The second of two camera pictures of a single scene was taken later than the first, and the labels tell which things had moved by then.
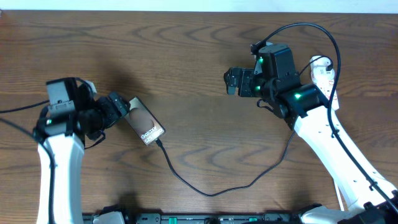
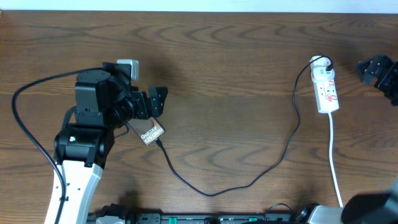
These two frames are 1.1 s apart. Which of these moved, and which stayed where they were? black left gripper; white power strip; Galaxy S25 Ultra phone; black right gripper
Moved: black left gripper; black right gripper
Stayed: Galaxy S25 Ultra phone; white power strip
